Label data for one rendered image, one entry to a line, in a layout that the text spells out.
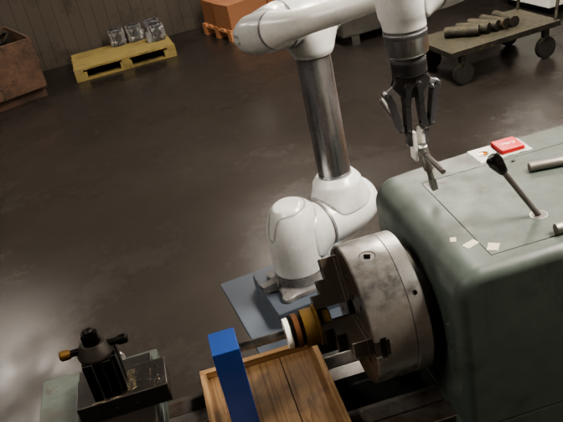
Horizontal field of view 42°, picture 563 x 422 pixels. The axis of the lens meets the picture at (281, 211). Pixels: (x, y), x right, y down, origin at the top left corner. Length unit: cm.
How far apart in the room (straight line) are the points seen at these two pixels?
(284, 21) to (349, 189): 61
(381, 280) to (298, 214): 65
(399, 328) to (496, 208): 34
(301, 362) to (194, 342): 168
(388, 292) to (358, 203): 75
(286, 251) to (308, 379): 48
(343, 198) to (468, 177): 55
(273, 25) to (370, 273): 68
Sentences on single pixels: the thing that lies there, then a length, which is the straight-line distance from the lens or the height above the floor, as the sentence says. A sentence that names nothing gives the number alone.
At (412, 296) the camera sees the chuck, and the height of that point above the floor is 118.
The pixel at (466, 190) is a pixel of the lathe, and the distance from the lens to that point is 168.
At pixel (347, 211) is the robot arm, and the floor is 100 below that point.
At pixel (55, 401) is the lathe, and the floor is 92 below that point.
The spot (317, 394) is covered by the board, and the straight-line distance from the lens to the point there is 174.
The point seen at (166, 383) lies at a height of 102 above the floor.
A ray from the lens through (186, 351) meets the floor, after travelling 344.
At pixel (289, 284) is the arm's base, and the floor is 84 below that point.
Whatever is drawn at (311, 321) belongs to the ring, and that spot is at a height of 111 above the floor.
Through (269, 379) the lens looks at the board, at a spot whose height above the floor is 89.
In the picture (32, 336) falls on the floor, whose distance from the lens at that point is 396.
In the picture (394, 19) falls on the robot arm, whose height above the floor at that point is 167.
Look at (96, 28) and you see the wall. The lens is 886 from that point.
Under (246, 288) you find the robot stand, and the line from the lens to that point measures 238.
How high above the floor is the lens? 207
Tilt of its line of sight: 28 degrees down
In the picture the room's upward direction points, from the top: 12 degrees counter-clockwise
